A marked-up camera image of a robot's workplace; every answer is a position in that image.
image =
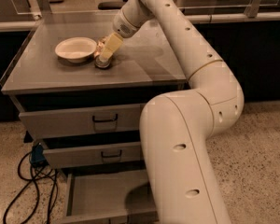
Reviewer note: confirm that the blue power adapter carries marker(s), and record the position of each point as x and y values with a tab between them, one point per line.
37	158

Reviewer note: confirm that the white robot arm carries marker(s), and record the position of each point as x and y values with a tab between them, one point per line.
174	126

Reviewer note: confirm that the white bowl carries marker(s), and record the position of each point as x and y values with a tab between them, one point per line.
76	49

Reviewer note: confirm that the grey drawer cabinet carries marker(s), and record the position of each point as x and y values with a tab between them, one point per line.
39	80

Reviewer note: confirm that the grey bottom drawer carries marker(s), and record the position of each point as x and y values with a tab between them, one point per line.
118	198

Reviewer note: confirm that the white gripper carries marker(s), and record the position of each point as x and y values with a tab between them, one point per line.
123	26

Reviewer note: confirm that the grey top drawer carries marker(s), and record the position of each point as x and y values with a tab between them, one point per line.
82	121

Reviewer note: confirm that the dark counter cabinet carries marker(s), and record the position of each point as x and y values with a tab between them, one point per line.
252	52

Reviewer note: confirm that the grey middle drawer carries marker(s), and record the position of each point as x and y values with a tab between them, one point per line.
93	155

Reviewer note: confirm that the grey drawer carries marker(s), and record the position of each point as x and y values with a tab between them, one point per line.
118	198
82	121
93	155

